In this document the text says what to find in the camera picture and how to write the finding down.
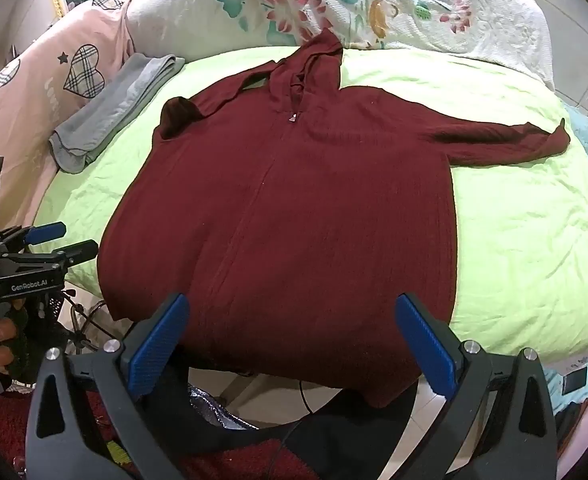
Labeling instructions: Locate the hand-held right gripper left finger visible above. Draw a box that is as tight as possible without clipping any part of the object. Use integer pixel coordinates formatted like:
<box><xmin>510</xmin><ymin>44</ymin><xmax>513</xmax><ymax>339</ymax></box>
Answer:
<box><xmin>26</xmin><ymin>292</ymin><xmax>191</xmax><ymax>480</ymax></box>

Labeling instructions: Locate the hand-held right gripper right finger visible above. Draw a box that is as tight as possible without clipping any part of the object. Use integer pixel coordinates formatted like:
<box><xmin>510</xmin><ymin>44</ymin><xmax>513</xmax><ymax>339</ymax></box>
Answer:
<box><xmin>389</xmin><ymin>292</ymin><xmax>558</xmax><ymax>480</ymax></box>

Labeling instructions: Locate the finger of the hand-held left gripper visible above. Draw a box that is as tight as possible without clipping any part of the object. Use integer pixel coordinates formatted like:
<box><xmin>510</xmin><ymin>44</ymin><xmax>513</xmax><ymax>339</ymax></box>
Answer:
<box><xmin>22</xmin><ymin>221</ymin><xmax>68</xmax><ymax>247</ymax></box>
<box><xmin>48</xmin><ymin>239</ymin><xmax>100</xmax><ymax>267</ymax></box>

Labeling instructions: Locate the maroon hooded sweater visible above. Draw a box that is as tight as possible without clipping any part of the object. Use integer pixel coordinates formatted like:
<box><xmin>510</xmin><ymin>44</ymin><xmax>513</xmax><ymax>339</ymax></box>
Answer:
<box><xmin>96</xmin><ymin>27</ymin><xmax>572</xmax><ymax>408</ymax></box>

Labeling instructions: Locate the person's left hand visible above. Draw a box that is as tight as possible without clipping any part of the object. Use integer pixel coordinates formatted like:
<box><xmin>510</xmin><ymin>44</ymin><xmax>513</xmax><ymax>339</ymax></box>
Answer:
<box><xmin>0</xmin><ymin>300</ymin><xmax>29</xmax><ymax>376</ymax></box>

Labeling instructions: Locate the black cloth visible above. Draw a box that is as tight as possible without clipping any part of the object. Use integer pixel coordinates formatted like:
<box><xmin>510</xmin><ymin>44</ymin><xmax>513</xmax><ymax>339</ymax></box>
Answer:
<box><xmin>138</xmin><ymin>360</ymin><xmax>425</xmax><ymax>480</ymax></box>

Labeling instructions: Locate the red carpet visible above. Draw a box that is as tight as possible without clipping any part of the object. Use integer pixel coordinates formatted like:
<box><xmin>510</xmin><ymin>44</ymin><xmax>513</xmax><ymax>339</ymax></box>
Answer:
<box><xmin>0</xmin><ymin>387</ymin><xmax>319</xmax><ymax>480</ymax></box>

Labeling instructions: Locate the light green bed sheet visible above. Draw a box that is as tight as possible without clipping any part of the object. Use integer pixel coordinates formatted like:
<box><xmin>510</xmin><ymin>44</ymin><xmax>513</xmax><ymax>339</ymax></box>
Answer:
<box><xmin>32</xmin><ymin>46</ymin><xmax>588</xmax><ymax>368</ymax></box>

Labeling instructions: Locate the grey folded cloth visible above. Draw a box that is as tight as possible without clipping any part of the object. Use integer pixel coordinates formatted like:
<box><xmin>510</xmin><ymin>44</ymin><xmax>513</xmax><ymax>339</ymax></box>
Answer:
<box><xmin>48</xmin><ymin>52</ymin><xmax>185</xmax><ymax>175</ymax></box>

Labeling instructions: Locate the pink heart print quilt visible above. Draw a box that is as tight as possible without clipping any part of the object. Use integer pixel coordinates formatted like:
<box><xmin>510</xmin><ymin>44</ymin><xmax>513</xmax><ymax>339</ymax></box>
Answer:
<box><xmin>0</xmin><ymin>0</ymin><xmax>147</xmax><ymax>241</ymax></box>

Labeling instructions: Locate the white floral quilt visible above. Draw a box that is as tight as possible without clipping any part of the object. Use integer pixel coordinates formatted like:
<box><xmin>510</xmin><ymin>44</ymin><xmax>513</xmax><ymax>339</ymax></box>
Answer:
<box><xmin>124</xmin><ymin>0</ymin><xmax>557</xmax><ymax>92</ymax></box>

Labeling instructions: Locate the black cable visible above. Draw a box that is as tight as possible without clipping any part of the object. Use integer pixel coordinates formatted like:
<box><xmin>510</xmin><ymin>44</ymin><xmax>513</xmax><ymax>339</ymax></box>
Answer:
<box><xmin>269</xmin><ymin>379</ymin><xmax>315</xmax><ymax>480</ymax></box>

